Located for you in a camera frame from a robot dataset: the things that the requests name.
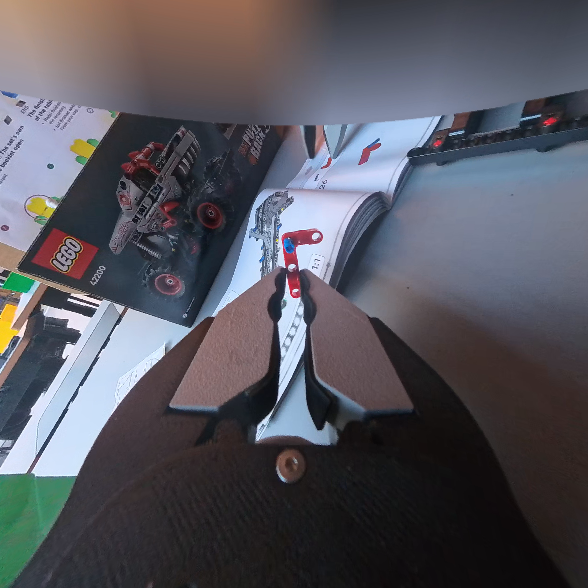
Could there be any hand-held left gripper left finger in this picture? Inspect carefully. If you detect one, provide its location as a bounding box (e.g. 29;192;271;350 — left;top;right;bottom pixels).
168;266;283;444

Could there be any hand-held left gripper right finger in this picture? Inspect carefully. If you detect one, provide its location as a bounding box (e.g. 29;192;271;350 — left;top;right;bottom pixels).
301;267;415;445

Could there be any red angled lego beam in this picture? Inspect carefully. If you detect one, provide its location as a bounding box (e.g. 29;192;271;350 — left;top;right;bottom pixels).
281;228;324;299

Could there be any lego instruction booklet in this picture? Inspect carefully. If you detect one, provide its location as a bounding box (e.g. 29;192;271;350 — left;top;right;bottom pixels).
198;115;444;414

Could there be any black lego box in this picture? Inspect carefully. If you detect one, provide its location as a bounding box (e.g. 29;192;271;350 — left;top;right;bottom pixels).
16;112;283;328

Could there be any black lego chassis model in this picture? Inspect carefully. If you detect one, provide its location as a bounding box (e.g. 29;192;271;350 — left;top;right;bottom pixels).
408;99;588;166

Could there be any white sticker sheet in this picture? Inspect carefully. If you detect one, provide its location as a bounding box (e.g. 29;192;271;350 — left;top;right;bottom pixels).
115;342;166;414

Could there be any yellow storage bin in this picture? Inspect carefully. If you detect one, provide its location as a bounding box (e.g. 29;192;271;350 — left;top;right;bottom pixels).
0;303;21;354

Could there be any green plastic bin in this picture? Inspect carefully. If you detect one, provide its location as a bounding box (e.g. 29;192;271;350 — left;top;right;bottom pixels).
0;475;76;588

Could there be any white printed instruction sheet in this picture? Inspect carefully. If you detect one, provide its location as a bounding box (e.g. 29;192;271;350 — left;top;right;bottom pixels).
0;92;115;251

